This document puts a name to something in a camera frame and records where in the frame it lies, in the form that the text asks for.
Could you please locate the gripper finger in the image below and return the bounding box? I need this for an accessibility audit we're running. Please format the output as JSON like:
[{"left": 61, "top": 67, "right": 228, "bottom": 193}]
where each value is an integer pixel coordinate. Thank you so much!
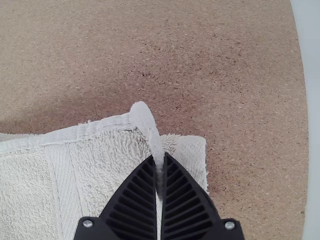
[
  {"left": 160, "top": 152, "right": 246, "bottom": 240},
  {"left": 73, "top": 154, "right": 158, "bottom": 240}
]

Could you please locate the cork mat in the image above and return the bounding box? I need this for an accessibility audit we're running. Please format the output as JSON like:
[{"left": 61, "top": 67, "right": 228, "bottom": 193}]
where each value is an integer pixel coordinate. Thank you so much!
[{"left": 0, "top": 0, "right": 309, "bottom": 240}]

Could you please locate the pale towel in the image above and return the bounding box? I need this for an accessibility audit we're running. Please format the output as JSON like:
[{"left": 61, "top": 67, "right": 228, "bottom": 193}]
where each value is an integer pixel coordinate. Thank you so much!
[{"left": 0, "top": 100, "right": 210, "bottom": 240}]

